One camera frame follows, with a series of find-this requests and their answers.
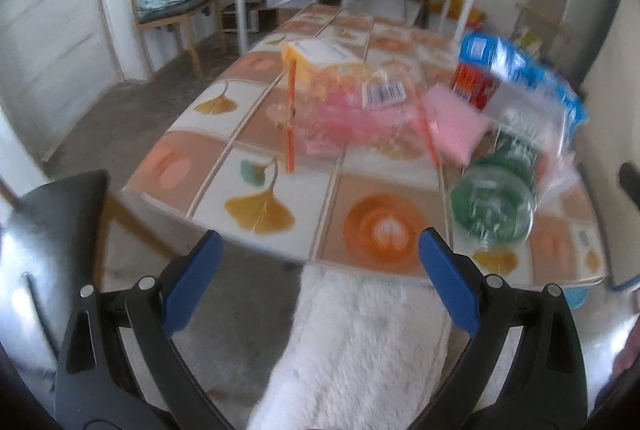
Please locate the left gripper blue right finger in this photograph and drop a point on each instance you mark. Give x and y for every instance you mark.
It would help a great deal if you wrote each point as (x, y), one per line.
(455, 279)

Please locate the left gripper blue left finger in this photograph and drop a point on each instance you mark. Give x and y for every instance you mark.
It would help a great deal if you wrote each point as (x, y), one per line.
(185, 280)

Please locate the green clear plastic bottle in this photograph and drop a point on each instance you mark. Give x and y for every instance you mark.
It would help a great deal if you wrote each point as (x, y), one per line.
(495, 199)

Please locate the pink sponge cloth pack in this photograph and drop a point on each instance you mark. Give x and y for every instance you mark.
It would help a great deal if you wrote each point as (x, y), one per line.
(457, 126)

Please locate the red drink can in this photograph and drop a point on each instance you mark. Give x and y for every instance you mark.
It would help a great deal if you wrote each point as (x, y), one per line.
(474, 85)

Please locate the blue white toothpaste box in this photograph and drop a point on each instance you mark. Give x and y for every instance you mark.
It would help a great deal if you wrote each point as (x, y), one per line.
(503, 60)

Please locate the clear bag pink orange print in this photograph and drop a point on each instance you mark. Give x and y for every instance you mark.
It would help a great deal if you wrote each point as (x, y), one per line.
(356, 106)

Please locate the yellow white cardboard box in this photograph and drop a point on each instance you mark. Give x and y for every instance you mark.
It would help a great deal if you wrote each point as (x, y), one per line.
(311, 55)

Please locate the tiled ginkgo pattern dining table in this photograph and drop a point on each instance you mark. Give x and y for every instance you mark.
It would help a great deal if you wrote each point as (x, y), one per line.
(221, 166)

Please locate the white door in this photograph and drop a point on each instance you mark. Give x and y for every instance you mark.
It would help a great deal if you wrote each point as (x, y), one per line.
(57, 62)

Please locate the yellow bag under shelf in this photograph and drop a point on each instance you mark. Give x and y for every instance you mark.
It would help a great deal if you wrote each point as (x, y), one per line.
(476, 15)

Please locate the wooden chair with cushion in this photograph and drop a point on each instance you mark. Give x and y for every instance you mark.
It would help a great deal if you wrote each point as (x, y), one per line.
(177, 19)

